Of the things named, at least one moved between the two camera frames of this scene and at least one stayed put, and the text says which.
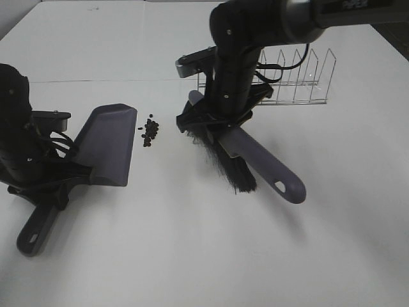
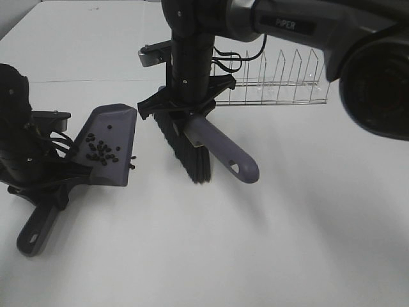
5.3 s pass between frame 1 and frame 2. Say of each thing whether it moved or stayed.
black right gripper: moved
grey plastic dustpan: stayed
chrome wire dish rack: stayed
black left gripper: stayed
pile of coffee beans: moved
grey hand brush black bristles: moved
